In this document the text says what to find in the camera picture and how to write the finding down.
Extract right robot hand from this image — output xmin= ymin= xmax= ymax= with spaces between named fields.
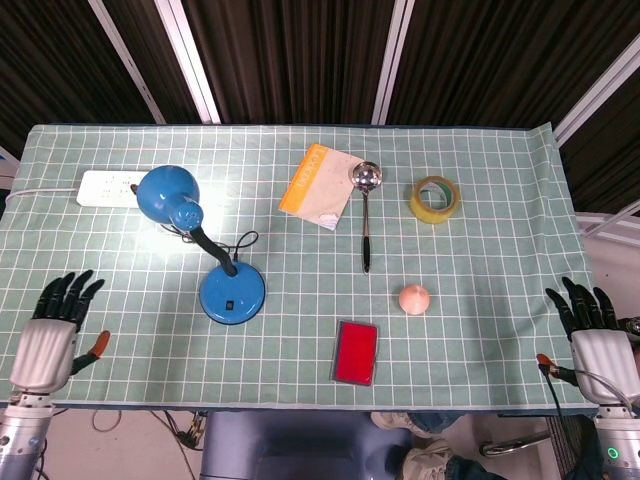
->
xmin=535 ymin=276 xmax=640 ymax=407

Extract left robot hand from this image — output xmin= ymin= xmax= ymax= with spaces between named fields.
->
xmin=8 ymin=269 xmax=112 ymax=394

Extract blue gooseneck desk lamp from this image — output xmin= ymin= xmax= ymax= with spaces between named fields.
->
xmin=135 ymin=164 xmax=268 ymax=328

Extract black mesh chair part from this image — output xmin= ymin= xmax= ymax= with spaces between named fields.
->
xmin=541 ymin=413 xmax=602 ymax=480

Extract chrome chair base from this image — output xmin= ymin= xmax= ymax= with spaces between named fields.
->
xmin=478 ymin=428 xmax=552 ymax=458

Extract white power strip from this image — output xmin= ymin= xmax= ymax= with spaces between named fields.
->
xmin=75 ymin=169 xmax=152 ymax=209

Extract peach coloured ball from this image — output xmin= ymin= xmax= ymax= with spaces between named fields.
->
xmin=397 ymin=282 xmax=433 ymax=317

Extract white sneaker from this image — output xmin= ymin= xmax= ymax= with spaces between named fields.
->
xmin=370 ymin=410 xmax=417 ymax=440
xmin=398 ymin=438 xmax=455 ymax=480

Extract yellow packing tape roll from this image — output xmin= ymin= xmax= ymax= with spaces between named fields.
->
xmin=409 ymin=175 xmax=463 ymax=225

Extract red card wallet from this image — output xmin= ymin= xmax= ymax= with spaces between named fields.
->
xmin=329 ymin=319 xmax=380 ymax=388

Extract grey blue robot torso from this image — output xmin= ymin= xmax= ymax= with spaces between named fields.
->
xmin=198 ymin=409 xmax=417 ymax=480

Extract green checked tablecloth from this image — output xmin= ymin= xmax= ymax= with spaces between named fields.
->
xmin=0 ymin=122 xmax=600 ymax=414

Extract orange and white booklet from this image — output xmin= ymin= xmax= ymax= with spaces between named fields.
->
xmin=277 ymin=143 xmax=367 ymax=233

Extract dark brown pleated curtain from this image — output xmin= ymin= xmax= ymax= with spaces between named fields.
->
xmin=0 ymin=0 xmax=640 ymax=214

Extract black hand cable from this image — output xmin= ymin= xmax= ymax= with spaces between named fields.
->
xmin=543 ymin=365 xmax=567 ymax=417

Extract white power strip cord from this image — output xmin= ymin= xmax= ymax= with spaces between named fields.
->
xmin=3 ymin=186 xmax=81 ymax=202

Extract black floor cables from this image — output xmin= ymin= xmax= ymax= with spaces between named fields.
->
xmin=148 ymin=409 xmax=207 ymax=452

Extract black power cord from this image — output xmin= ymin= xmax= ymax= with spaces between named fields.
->
xmin=163 ymin=224 xmax=261 ymax=264

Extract white frame post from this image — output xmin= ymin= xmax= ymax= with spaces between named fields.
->
xmin=371 ymin=0 xmax=417 ymax=125
xmin=551 ymin=33 xmax=640 ymax=147
xmin=153 ymin=0 xmax=222 ymax=125
xmin=88 ymin=0 xmax=167 ymax=125

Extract steel ladle black handle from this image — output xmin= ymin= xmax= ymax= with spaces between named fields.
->
xmin=351 ymin=160 xmax=385 ymax=276

